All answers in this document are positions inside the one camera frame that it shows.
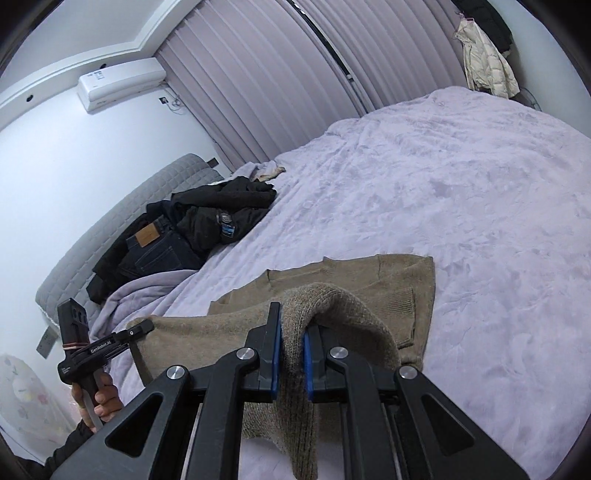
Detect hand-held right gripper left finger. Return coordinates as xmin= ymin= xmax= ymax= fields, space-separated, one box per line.
xmin=48 ymin=302 xmax=282 ymax=480

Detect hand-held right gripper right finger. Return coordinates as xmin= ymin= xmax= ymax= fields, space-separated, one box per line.
xmin=302 ymin=325 xmax=529 ymax=480

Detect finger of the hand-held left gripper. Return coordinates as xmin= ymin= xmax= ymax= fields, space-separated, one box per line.
xmin=111 ymin=320 xmax=155 ymax=352

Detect brown knit sweater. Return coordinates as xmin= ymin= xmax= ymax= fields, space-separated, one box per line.
xmin=126 ymin=253 xmax=437 ymax=480

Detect person's left forearm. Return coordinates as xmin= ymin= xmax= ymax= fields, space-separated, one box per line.
xmin=18 ymin=418 xmax=100 ymax=480

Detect person's left hand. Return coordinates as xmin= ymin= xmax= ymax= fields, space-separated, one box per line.
xmin=71 ymin=371 xmax=125 ymax=432

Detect grey fleece throw blanket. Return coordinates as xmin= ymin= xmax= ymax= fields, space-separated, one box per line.
xmin=88 ymin=268 xmax=199 ymax=384

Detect dark blue jeans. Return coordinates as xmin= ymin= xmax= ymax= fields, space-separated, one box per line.
xmin=117 ymin=216 xmax=204 ymax=280

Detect floral plastic bag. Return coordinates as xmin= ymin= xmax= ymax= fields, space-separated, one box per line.
xmin=0 ymin=354 xmax=80 ymax=444

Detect grey quilted headboard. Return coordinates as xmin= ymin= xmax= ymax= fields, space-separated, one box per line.
xmin=36 ymin=154 xmax=225 ymax=319

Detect black padded jacket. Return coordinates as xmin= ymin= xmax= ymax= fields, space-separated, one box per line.
xmin=87 ymin=176 xmax=278 ymax=305

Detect small beige cloth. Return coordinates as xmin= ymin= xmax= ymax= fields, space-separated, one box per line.
xmin=252 ymin=165 xmax=287 ymax=183

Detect lavender plush bed blanket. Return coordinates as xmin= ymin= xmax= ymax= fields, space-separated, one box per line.
xmin=90 ymin=85 xmax=591 ymax=480

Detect lavender pleated curtains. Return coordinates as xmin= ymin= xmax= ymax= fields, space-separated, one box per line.
xmin=154 ymin=0 xmax=467 ymax=175

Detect white puffer jacket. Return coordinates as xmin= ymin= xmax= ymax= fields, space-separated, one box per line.
xmin=453 ymin=16 xmax=520 ymax=99

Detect black hanging coat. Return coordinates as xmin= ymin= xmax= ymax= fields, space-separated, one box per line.
xmin=455 ymin=0 xmax=513 ymax=56

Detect grey wall socket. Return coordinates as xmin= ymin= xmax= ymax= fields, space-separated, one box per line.
xmin=38 ymin=329 xmax=59 ymax=359

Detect white wall air conditioner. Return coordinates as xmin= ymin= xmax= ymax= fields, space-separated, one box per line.
xmin=77 ymin=58 xmax=167 ymax=114

